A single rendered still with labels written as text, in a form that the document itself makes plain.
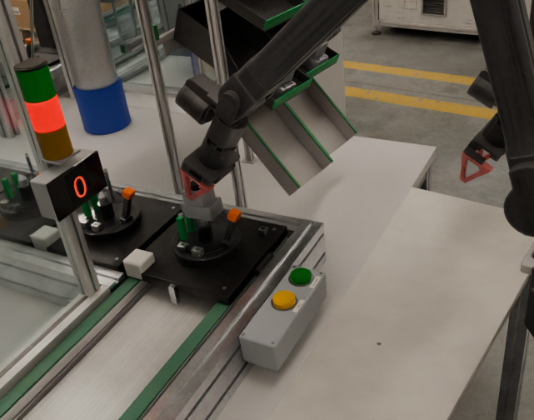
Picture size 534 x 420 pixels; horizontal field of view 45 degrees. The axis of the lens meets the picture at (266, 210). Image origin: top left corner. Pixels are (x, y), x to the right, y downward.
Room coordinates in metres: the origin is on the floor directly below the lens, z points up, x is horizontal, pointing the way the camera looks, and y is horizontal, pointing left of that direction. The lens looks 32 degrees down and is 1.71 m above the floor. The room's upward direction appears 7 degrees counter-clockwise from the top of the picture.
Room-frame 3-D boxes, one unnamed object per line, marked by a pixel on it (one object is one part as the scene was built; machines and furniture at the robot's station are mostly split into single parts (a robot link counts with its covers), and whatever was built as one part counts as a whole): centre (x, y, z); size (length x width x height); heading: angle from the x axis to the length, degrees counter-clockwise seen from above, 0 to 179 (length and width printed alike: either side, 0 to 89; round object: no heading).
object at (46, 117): (0.96, 0.33, 1.33); 0.05 x 0.05 x 0.05
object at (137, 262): (1.03, 0.26, 0.97); 0.05 x 0.05 x 0.04; 58
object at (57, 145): (0.96, 0.33, 1.28); 0.05 x 0.05 x 0.05
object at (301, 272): (0.93, -0.05, 0.96); 0.04 x 0.04 x 0.02
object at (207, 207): (1.06, 0.13, 1.09); 0.08 x 0.04 x 0.07; 58
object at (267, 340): (0.87, -0.01, 0.93); 0.21 x 0.07 x 0.06; 148
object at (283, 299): (0.87, -0.01, 0.96); 0.04 x 0.04 x 0.02
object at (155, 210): (1.19, 0.34, 1.01); 0.24 x 0.24 x 0.13; 58
